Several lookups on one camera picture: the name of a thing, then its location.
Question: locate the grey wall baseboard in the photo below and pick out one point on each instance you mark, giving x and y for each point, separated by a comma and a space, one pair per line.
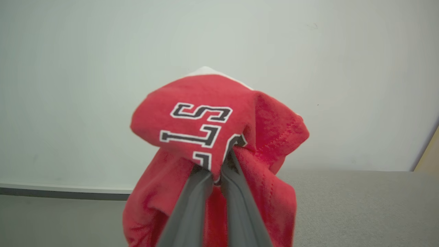
65, 192

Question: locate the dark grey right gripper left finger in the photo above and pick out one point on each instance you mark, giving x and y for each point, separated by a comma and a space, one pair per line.
187, 216

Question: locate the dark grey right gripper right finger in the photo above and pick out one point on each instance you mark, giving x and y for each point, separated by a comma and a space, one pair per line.
244, 216

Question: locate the grey fabric sofa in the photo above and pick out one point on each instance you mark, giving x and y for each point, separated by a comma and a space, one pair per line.
363, 209

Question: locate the red jersey with black lettering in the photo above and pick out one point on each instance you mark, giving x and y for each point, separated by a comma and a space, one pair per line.
205, 109

